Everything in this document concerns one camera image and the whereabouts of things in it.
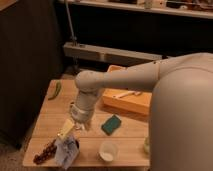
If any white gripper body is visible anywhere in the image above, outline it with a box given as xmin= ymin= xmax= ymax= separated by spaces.
xmin=70 ymin=104 xmax=94 ymax=131

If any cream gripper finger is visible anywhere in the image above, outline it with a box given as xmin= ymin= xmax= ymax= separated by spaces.
xmin=57 ymin=119 xmax=74 ymax=138

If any light blue towel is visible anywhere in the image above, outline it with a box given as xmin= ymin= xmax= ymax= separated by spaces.
xmin=54 ymin=134 xmax=79 ymax=170

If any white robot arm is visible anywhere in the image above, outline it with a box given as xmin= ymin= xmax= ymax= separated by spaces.
xmin=70 ymin=52 xmax=213 ymax=171

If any green sponge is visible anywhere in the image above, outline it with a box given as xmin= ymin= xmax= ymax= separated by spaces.
xmin=101 ymin=115 xmax=121 ymax=135

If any bunch of dark grapes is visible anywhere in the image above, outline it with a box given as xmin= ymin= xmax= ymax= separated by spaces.
xmin=33 ymin=141 xmax=57 ymax=165

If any white plastic cup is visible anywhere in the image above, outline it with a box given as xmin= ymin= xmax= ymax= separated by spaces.
xmin=99 ymin=141 xmax=118 ymax=162

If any yellow plastic bin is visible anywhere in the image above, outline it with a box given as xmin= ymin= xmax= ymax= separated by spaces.
xmin=101 ymin=64 xmax=153 ymax=117

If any white utensil in bin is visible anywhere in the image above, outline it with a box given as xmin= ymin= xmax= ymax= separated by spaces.
xmin=113 ymin=91 xmax=142 ymax=98

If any green round object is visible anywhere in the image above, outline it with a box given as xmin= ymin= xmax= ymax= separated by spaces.
xmin=144 ymin=137 xmax=150 ymax=155

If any grey vertical pole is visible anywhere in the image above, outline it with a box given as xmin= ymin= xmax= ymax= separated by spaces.
xmin=64 ymin=0 xmax=77 ymax=46

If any wooden shelf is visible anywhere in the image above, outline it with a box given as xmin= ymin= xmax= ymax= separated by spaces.
xmin=58 ymin=0 xmax=213 ymax=19

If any grey metal rail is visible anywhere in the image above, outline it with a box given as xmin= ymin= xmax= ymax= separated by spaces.
xmin=63 ymin=42 xmax=162 ymax=66

